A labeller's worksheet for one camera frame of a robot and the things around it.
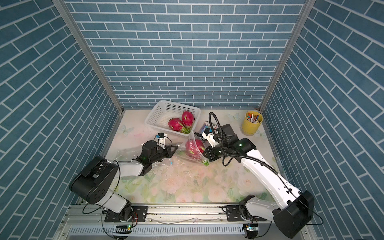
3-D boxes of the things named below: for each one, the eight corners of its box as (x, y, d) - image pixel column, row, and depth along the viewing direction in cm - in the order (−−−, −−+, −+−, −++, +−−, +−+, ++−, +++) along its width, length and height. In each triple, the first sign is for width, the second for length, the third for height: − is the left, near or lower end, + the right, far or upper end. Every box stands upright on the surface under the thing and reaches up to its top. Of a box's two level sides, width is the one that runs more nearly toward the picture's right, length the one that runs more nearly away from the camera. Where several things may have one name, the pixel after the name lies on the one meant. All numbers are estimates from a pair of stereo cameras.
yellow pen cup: (240, 136, 106) (245, 124, 96) (242, 122, 115) (246, 109, 105) (256, 140, 105) (263, 128, 94) (257, 125, 113) (263, 112, 103)
